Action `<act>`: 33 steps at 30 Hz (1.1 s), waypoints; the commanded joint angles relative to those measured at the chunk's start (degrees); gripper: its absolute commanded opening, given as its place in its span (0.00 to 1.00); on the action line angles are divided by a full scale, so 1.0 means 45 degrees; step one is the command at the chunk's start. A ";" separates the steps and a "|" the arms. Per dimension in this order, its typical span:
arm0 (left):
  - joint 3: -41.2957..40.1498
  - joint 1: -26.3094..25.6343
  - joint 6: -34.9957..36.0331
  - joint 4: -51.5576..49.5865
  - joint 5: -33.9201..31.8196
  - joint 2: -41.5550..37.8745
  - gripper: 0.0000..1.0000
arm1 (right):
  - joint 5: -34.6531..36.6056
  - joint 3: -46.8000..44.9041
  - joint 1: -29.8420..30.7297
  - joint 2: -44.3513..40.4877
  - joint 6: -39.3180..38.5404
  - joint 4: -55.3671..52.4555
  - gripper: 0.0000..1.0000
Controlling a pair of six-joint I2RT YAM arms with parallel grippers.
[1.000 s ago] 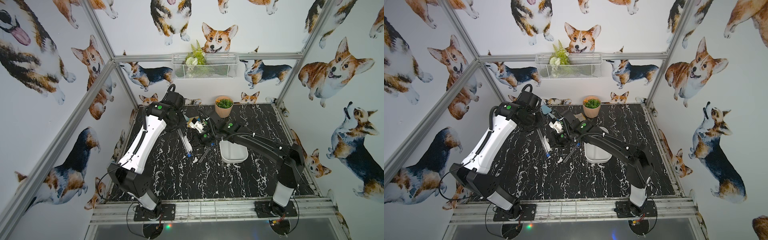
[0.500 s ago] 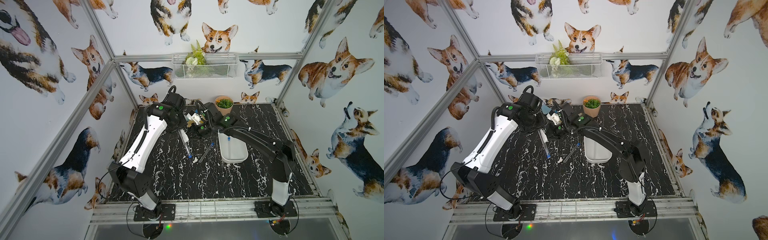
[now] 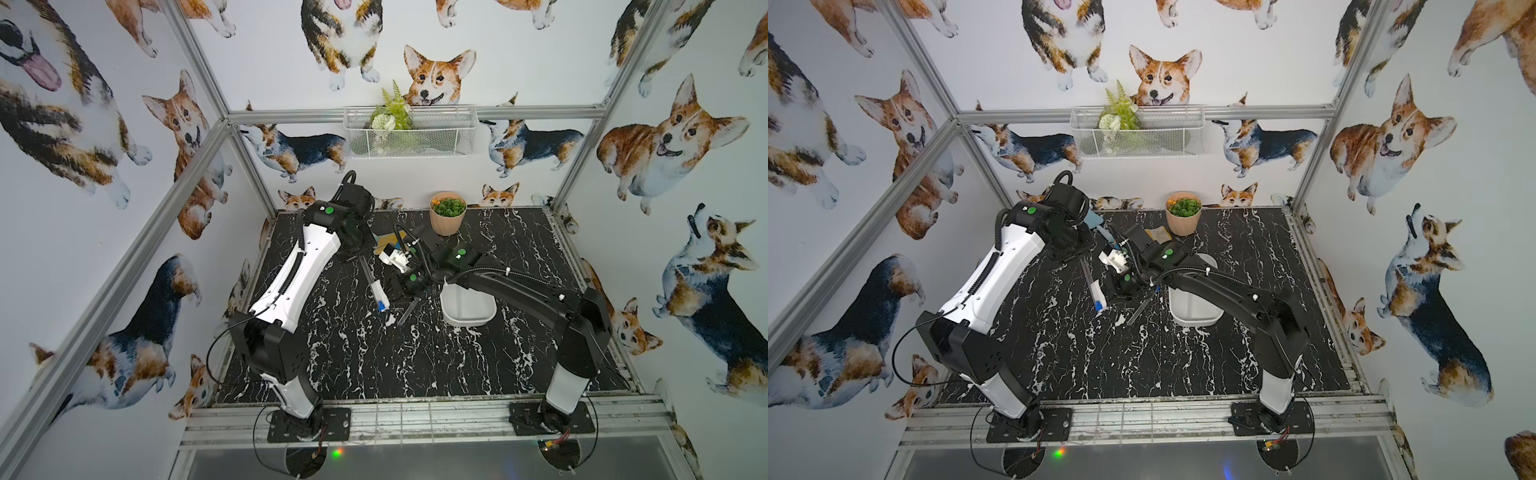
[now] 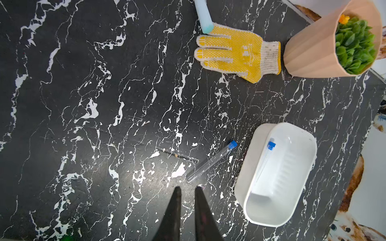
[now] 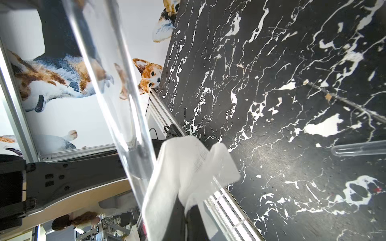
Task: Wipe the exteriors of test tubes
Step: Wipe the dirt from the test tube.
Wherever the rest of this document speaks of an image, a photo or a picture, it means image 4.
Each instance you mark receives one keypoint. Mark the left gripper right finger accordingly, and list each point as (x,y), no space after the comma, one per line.
(205,225)

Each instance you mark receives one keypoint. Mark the peach plant pot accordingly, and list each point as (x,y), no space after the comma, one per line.
(344,43)

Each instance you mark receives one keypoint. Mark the yellow work glove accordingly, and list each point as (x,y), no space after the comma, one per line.
(233,51)

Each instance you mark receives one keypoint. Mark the white rectangular tray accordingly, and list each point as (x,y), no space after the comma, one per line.
(274,200)

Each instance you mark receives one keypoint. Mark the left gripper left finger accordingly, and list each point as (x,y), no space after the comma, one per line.
(169,229)

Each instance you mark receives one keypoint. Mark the test tube blue cap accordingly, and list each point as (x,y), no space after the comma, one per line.
(204,166)
(267,153)

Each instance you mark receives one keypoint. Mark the teal small trowel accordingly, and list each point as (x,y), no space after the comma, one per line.
(204,16)

